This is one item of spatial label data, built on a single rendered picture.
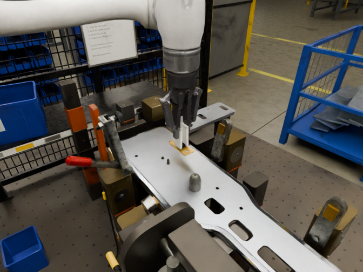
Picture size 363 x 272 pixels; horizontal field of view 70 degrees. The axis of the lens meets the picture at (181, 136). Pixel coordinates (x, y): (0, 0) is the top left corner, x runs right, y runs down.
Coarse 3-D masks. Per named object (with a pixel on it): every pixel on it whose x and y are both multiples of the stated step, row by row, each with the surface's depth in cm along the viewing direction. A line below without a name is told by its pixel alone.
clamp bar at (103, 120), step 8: (104, 120) 57; (112, 120) 57; (120, 120) 59; (96, 128) 57; (104, 128) 58; (112, 128) 58; (112, 136) 59; (112, 144) 60; (120, 144) 61; (112, 152) 64; (120, 152) 62; (120, 160) 64
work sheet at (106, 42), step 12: (96, 24) 99; (108, 24) 102; (120, 24) 105; (132, 24) 108; (84, 36) 98; (96, 36) 101; (108, 36) 104; (120, 36) 107; (132, 36) 110; (96, 48) 103; (108, 48) 106; (120, 48) 109; (132, 48) 112; (96, 60) 105; (108, 60) 108; (120, 60) 112
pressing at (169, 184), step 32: (160, 128) 94; (128, 160) 78; (160, 160) 79; (192, 160) 79; (160, 192) 68; (192, 192) 68; (224, 192) 68; (224, 224) 60; (256, 224) 60; (256, 256) 53; (288, 256) 53; (320, 256) 54
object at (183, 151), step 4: (172, 140) 80; (172, 144) 79; (184, 144) 77; (176, 148) 77; (184, 148) 77; (188, 148) 77; (180, 152) 76; (184, 152) 75; (188, 152) 75; (192, 152) 76
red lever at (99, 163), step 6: (72, 156) 57; (66, 162) 56; (72, 162) 56; (78, 162) 57; (84, 162) 58; (90, 162) 59; (96, 162) 61; (102, 162) 62; (108, 162) 63; (114, 162) 65; (114, 168) 65; (120, 168) 66
